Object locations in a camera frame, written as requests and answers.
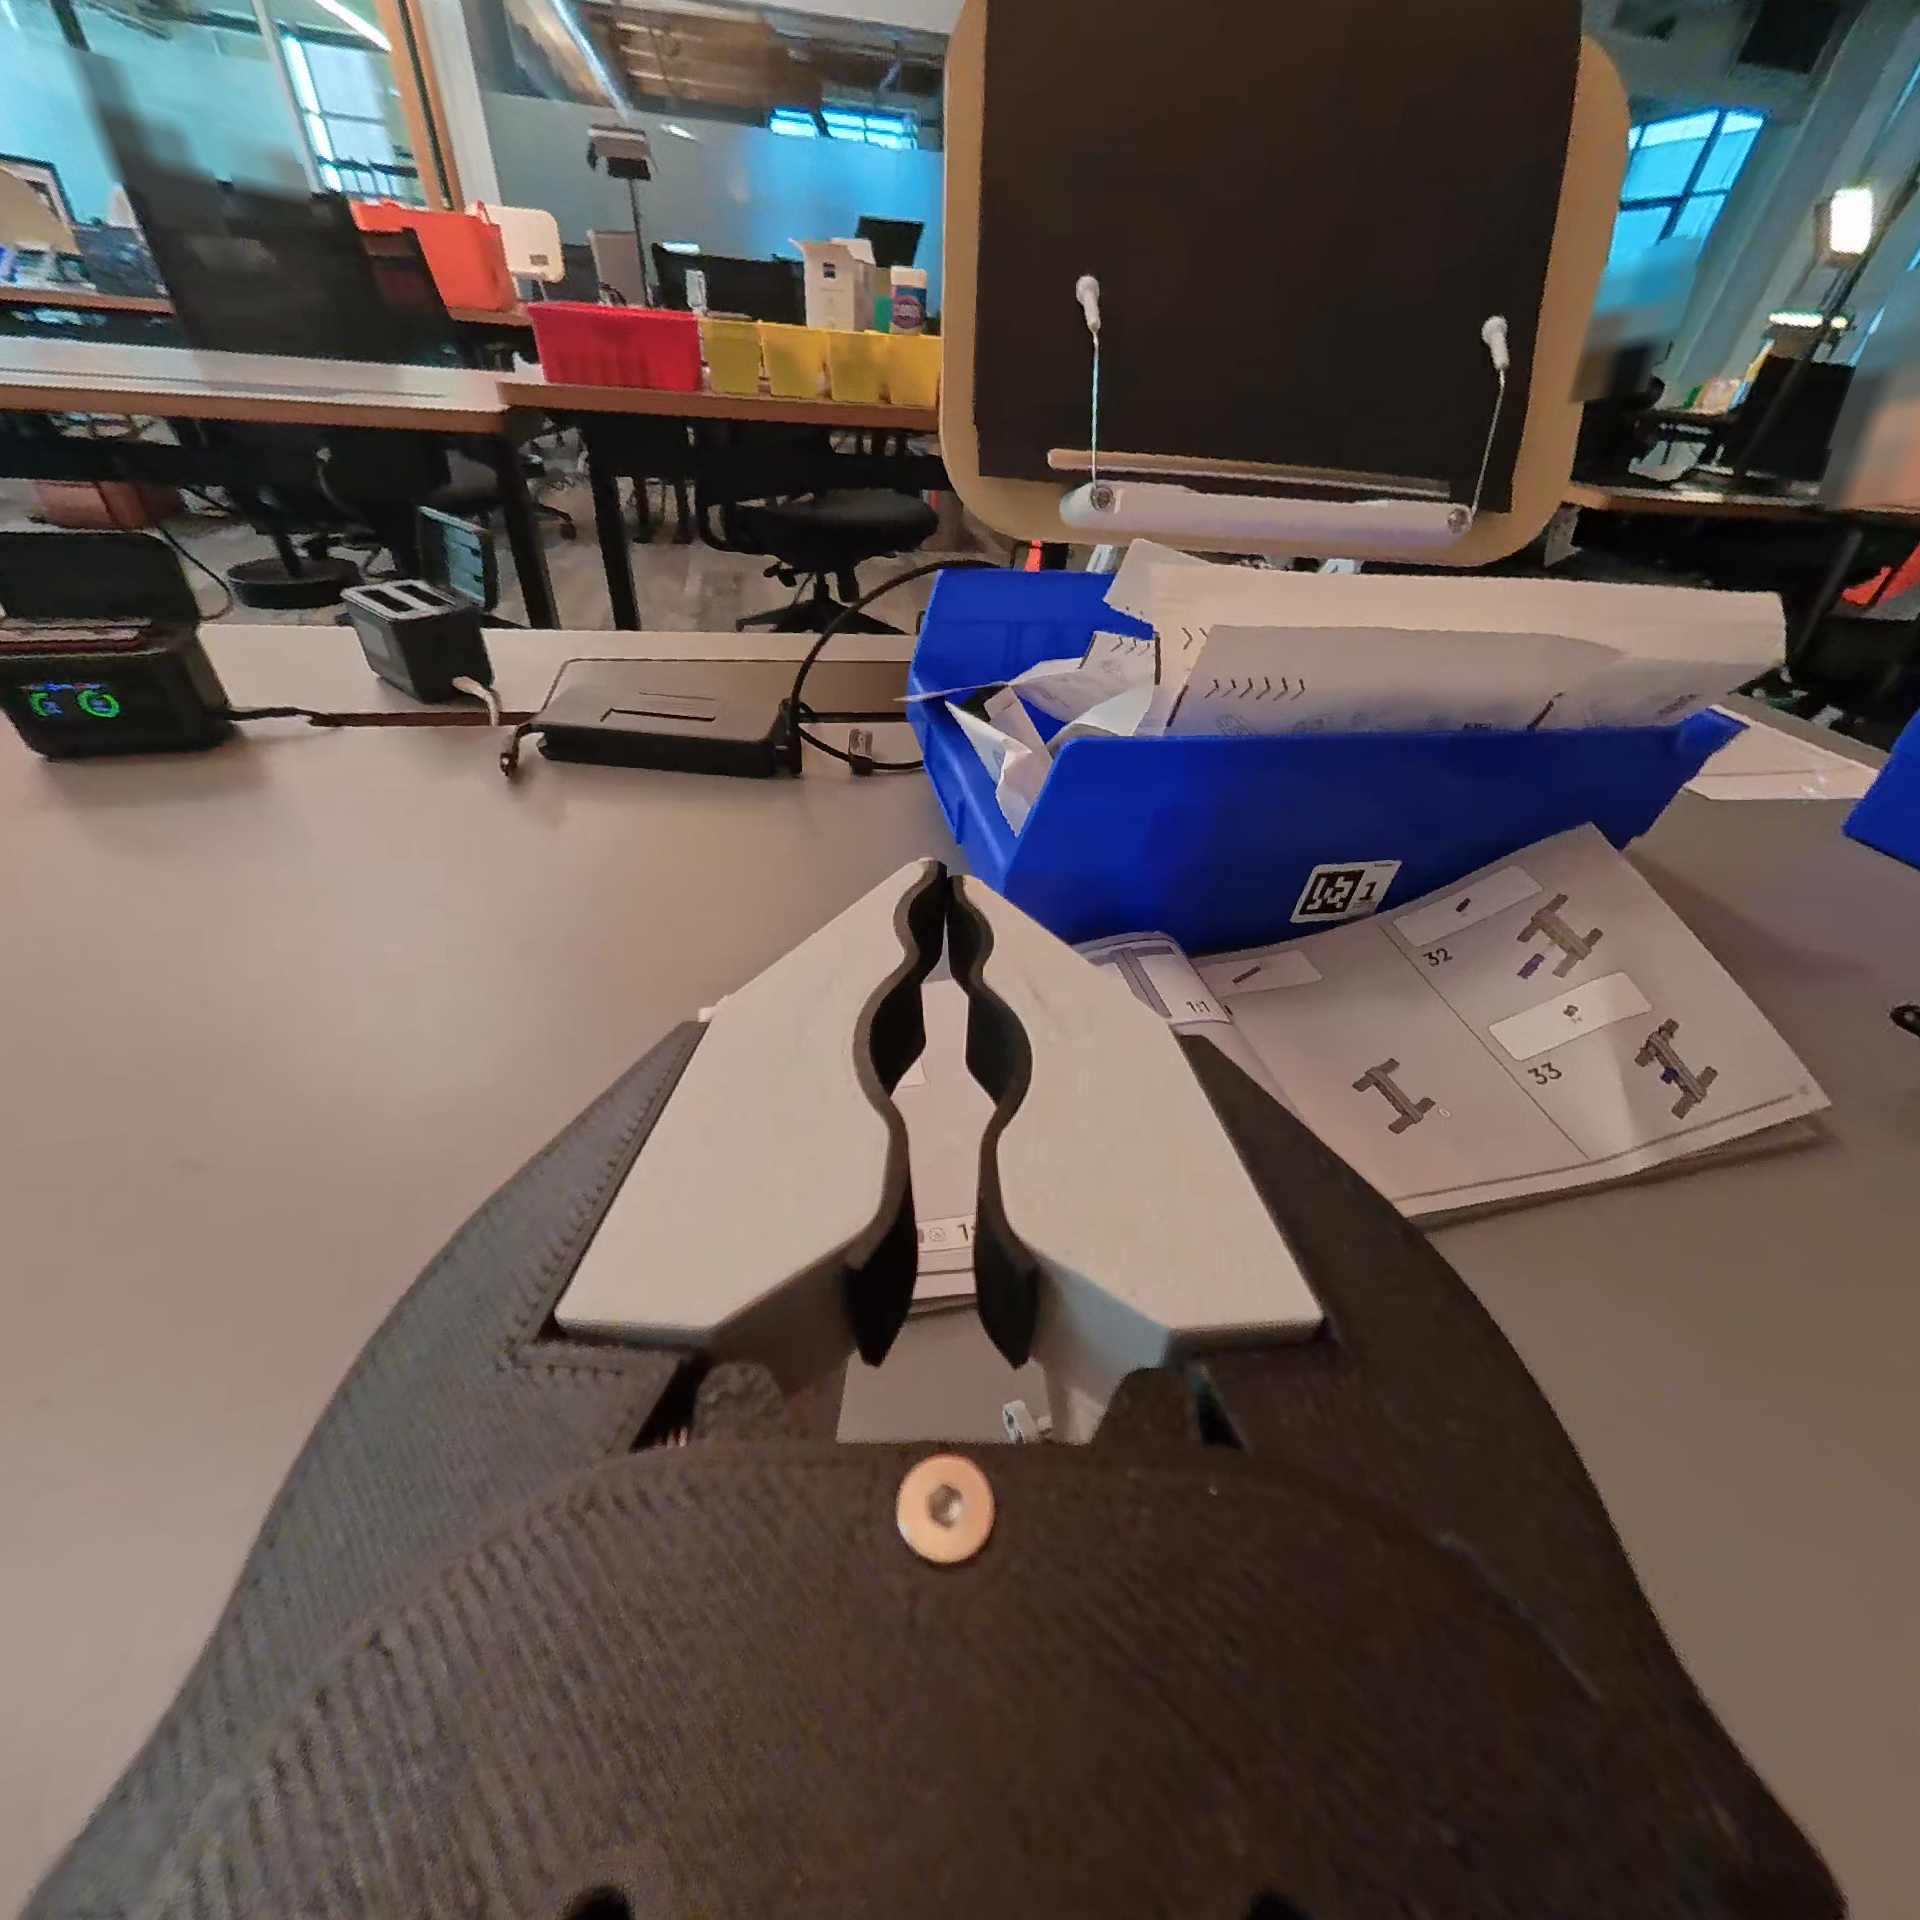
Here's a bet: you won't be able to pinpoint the blue storage bin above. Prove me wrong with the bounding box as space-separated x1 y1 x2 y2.
1843 757 1920 874
908 567 1748 953

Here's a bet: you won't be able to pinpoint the white paper sheet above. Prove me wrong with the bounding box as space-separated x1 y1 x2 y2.
1680 720 1884 806

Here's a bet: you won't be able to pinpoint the black monitor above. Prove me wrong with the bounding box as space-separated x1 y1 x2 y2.
651 248 812 326

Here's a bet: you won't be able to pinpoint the white paper lego bags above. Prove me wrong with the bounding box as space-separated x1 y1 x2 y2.
902 539 1787 834

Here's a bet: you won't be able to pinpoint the black power adapter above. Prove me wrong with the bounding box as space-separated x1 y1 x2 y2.
516 657 804 783

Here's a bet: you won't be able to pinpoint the lego instruction booklet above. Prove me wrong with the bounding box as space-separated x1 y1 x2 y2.
705 823 1836 1307

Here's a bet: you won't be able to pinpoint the red storage bin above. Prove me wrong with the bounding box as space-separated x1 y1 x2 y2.
526 301 706 397

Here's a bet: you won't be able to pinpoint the black charging case with display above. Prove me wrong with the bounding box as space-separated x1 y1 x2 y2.
0 534 233 759

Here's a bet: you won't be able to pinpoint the black power cable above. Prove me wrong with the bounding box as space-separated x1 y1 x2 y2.
787 559 970 783

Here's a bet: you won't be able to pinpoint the orange storage bin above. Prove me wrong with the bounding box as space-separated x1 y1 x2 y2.
350 199 522 319

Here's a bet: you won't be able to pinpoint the black office chair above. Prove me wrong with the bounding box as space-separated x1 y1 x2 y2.
731 488 944 637

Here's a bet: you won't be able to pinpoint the wooden book stand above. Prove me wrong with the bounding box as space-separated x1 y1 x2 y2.
943 0 1632 573

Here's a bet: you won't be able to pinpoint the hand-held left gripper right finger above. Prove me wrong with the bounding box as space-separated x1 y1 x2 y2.
948 872 1336 1442

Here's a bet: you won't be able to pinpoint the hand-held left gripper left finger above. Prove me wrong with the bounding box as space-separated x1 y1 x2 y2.
551 857 952 1369

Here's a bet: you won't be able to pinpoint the black charging dock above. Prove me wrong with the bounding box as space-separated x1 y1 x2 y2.
343 576 494 704

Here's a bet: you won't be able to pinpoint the white cardboard box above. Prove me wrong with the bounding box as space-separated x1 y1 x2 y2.
792 241 882 331

